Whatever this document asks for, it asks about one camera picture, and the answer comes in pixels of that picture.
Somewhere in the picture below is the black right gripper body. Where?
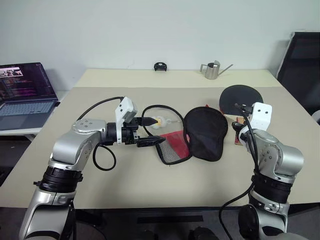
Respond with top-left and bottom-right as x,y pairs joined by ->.
231,120 -> 245,131

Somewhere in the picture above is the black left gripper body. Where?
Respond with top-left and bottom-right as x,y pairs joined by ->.
121,116 -> 145,148

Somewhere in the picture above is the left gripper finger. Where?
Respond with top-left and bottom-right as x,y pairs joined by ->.
136,135 -> 167,149
139,116 -> 158,127

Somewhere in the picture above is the black red table tennis paddle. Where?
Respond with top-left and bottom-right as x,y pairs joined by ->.
218,84 -> 264,146

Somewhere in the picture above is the black red paddle case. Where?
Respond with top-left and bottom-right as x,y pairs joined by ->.
141,104 -> 229,166

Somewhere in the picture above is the small black clamp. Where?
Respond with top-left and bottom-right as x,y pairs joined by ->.
153,60 -> 168,72

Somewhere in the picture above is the steel watering can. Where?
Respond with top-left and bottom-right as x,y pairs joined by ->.
199,59 -> 234,80

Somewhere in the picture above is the white side table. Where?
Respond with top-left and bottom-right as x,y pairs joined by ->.
0,89 -> 68,142

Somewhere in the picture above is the black office chair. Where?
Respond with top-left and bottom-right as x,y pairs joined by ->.
276,31 -> 320,126

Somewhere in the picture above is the dark rounded knob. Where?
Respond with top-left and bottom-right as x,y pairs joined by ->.
188,226 -> 218,240

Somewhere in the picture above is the grey laptop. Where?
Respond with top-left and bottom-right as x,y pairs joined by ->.
0,62 -> 61,131

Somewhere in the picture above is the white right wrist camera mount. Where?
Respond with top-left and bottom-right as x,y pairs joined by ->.
246,101 -> 273,131

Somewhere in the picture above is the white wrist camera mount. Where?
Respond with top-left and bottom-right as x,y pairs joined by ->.
246,101 -> 273,131
114,96 -> 139,145

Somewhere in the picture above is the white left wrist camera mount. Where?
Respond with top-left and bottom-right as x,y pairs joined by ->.
114,96 -> 139,145

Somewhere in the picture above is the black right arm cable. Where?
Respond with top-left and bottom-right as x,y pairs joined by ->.
218,102 -> 261,240

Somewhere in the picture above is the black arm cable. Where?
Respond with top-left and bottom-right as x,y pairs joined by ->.
218,102 -> 261,240
76,95 -> 125,172

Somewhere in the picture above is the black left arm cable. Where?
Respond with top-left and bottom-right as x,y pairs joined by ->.
76,95 -> 125,172

